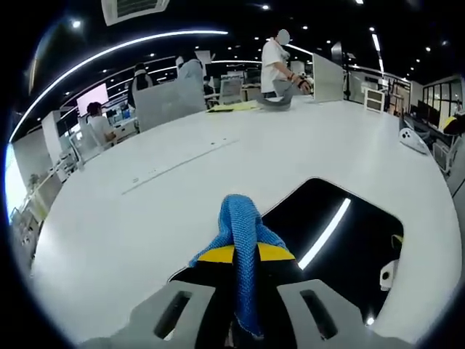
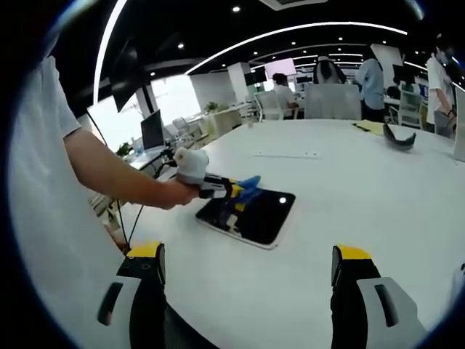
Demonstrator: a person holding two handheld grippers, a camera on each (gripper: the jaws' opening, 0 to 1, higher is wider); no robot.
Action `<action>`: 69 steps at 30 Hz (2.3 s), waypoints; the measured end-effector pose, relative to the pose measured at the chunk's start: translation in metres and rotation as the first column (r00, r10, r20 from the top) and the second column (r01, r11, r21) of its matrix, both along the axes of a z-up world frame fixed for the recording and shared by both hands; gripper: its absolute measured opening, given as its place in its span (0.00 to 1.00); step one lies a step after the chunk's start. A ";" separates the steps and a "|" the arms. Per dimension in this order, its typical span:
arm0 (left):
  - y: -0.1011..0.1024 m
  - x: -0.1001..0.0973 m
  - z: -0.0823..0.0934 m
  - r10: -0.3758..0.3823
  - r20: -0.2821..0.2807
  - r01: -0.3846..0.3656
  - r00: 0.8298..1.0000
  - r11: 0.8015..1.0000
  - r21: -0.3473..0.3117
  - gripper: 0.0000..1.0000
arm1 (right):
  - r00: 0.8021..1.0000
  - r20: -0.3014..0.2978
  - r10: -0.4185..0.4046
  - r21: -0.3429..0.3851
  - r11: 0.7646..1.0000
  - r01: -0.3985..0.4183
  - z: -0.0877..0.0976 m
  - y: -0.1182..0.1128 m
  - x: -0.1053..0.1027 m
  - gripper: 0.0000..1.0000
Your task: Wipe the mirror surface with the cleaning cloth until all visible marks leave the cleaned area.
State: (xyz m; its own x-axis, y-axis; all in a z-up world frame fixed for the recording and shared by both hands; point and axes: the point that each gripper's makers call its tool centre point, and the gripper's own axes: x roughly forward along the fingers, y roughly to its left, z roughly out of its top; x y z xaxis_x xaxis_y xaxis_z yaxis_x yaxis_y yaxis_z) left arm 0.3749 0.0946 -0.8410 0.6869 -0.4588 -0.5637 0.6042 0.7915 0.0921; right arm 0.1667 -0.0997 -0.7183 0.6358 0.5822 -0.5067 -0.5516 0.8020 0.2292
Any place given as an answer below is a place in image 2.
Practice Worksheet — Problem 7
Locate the yellow paper sheet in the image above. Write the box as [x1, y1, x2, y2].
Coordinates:
[351, 121, 386, 137]

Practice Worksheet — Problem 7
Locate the dark grey curved headband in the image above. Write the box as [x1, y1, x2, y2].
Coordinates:
[382, 122, 417, 152]

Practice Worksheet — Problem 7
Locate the curved ceiling light strip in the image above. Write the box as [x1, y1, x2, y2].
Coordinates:
[184, 22, 408, 76]

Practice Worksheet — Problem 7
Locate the ceiling air conditioner vent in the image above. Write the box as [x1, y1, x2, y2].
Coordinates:
[259, 0, 328, 11]

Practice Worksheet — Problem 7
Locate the person's left hand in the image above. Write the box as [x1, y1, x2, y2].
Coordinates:
[155, 180, 201, 211]

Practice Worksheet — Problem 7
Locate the bright projection screen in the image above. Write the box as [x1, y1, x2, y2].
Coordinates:
[264, 57, 296, 81]

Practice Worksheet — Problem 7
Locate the white game controller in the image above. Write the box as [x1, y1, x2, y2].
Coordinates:
[450, 263, 465, 296]

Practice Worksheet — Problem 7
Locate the white table cable cover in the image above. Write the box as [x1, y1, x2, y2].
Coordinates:
[254, 150, 323, 159]

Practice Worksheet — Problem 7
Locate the white office chair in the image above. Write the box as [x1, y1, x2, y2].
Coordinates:
[397, 89, 424, 129]
[254, 90, 285, 121]

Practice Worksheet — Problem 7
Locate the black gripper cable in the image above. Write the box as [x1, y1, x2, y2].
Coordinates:
[115, 198, 145, 245]

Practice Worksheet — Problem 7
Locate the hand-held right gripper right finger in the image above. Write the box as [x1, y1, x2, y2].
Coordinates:
[329, 245, 428, 349]

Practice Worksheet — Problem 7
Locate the operator in white shirt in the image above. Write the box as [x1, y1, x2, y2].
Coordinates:
[7, 54, 129, 328]

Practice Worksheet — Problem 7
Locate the blue cleaning cloth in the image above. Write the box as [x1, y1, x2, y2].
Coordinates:
[235, 174, 263, 200]

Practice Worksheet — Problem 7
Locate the grey partition screen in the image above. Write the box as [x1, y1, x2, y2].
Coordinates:
[304, 84, 363, 121]

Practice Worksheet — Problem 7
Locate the white desk divider panel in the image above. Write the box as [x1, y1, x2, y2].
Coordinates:
[453, 105, 465, 163]

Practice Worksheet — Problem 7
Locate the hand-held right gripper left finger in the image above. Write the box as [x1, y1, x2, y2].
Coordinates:
[96, 241, 168, 349]

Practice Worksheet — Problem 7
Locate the black computer monitor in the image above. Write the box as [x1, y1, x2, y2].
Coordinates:
[140, 108, 166, 152]

